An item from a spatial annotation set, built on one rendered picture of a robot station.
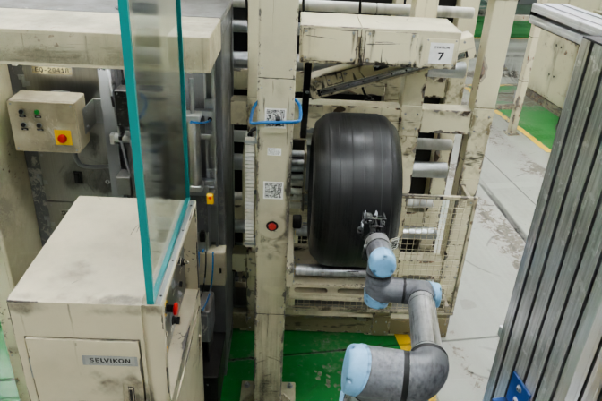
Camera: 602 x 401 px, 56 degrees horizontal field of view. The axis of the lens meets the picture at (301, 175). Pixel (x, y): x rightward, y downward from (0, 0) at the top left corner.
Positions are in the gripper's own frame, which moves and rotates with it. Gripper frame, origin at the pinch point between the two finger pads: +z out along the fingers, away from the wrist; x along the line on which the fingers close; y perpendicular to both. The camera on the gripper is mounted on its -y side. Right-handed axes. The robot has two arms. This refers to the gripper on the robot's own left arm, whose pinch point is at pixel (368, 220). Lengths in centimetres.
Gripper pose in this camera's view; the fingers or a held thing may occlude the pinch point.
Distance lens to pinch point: 196.4
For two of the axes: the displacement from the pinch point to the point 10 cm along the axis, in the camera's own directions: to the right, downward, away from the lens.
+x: -10.0, -0.4, -0.2
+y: 0.5, -9.4, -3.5
